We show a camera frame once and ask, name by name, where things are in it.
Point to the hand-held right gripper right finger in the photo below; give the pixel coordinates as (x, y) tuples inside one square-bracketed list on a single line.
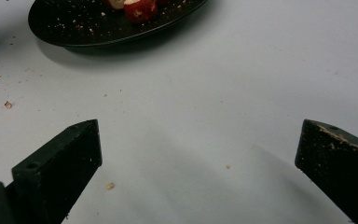
[(338, 174)]

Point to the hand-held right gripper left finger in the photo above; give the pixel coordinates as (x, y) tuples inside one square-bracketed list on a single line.
[(54, 177)]

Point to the round black plate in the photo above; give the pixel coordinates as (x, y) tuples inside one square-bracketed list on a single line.
[(84, 29)]

